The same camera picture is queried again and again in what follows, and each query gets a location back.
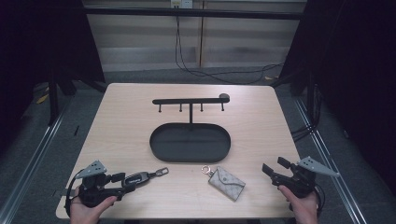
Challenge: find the black horizontal frame bar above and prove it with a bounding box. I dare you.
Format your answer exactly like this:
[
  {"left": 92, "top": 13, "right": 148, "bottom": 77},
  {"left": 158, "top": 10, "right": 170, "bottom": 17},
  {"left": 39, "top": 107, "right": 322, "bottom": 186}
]
[{"left": 83, "top": 7, "right": 304, "bottom": 21}]

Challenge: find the black hanging wall cable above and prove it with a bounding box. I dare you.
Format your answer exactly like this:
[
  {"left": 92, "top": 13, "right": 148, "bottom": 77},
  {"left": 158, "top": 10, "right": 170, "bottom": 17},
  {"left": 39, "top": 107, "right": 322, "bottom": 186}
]
[{"left": 174, "top": 6, "right": 285, "bottom": 86}]

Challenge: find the person's right hand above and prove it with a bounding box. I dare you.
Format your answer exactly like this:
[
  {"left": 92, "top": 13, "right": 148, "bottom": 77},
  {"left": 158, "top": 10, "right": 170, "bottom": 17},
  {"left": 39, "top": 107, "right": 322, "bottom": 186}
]
[{"left": 277, "top": 184, "right": 319, "bottom": 224}]

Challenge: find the person's left hand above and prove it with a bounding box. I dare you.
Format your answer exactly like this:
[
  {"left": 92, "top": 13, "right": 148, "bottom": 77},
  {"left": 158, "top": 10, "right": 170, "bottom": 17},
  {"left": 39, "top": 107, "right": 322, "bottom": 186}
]
[{"left": 69, "top": 194, "right": 118, "bottom": 224}]

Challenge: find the yellow floor tape piece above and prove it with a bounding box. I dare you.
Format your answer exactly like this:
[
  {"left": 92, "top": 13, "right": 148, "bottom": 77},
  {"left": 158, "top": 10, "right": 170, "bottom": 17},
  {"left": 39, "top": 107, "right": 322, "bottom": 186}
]
[{"left": 35, "top": 92, "right": 50, "bottom": 105}]

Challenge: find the black floor cable bundle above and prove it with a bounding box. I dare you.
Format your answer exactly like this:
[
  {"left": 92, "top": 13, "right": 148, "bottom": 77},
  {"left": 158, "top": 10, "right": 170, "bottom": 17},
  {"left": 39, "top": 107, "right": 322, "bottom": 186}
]
[{"left": 290, "top": 83, "right": 323, "bottom": 143}]

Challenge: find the black key rack with tray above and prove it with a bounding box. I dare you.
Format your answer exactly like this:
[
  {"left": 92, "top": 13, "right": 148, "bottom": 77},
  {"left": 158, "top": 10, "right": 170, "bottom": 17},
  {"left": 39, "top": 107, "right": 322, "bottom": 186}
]
[{"left": 148, "top": 92, "right": 232, "bottom": 164}]

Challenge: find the metal floor rail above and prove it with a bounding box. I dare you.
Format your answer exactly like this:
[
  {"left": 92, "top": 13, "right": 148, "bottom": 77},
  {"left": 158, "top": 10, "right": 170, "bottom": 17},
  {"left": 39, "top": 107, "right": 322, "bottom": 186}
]
[
  {"left": 293, "top": 97, "right": 370, "bottom": 224},
  {"left": 0, "top": 99, "right": 72, "bottom": 224}
]

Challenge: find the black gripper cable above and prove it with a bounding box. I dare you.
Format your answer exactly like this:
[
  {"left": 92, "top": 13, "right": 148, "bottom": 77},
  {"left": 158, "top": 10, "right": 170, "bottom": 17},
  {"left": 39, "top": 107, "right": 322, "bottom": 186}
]
[
  {"left": 312, "top": 183, "right": 327, "bottom": 217},
  {"left": 64, "top": 169, "right": 86, "bottom": 217}
]

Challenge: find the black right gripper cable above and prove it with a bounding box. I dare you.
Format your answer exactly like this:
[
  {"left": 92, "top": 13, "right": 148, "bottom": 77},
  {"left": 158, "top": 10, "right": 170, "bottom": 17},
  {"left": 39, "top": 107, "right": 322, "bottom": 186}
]
[{"left": 312, "top": 183, "right": 327, "bottom": 217}]

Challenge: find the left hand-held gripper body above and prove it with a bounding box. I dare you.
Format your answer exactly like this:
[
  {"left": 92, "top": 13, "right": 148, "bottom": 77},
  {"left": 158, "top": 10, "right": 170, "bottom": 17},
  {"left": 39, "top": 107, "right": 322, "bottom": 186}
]
[{"left": 75, "top": 160, "right": 126, "bottom": 208}]

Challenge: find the dark curtain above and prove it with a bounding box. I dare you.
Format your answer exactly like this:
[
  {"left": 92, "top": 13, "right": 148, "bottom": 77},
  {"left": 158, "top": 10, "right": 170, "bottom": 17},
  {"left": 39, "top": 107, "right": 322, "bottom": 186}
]
[
  {"left": 0, "top": 0, "right": 106, "bottom": 150},
  {"left": 270, "top": 0, "right": 396, "bottom": 194}
]

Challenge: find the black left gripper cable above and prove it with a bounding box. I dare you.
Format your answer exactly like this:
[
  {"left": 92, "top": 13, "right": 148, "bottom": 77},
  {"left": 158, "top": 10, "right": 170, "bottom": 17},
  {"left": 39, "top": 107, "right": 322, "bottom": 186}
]
[{"left": 64, "top": 169, "right": 86, "bottom": 217}]

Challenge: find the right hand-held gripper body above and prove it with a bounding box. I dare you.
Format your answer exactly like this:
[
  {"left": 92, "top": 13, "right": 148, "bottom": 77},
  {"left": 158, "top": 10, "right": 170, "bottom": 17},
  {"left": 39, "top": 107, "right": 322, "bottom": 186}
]
[{"left": 270, "top": 156, "right": 341, "bottom": 199}]

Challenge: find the grey tape strip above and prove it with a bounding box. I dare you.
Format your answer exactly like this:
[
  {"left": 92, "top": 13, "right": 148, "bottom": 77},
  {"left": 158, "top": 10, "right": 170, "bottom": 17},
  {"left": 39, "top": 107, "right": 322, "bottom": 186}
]
[{"left": 52, "top": 188, "right": 78, "bottom": 198}]

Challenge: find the black car key fob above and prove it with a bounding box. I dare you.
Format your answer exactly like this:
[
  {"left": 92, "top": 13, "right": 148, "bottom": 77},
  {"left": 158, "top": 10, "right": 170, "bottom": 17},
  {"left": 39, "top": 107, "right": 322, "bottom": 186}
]
[{"left": 123, "top": 167, "right": 170, "bottom": 188}]

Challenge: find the white wall socket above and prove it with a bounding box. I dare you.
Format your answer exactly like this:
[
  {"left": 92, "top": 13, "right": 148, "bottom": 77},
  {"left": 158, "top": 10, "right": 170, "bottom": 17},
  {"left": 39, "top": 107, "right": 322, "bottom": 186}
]
[{"left": 170, "top": 0, "right": 194, "bottom": 9}]

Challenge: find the beige patterned key pouch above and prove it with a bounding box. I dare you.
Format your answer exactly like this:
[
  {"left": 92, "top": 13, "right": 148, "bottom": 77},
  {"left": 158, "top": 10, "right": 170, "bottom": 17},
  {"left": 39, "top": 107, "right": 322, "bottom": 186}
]
[{"left": 201, "top": 164, "right": 247, "bottom": 203}]

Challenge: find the black metal stand leg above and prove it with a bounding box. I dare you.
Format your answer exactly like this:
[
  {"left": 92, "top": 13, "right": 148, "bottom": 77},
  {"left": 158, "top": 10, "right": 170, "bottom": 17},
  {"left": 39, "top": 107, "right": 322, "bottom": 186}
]
[{"left": 47, "top": 73, "right": 60, "bottom": 127}]

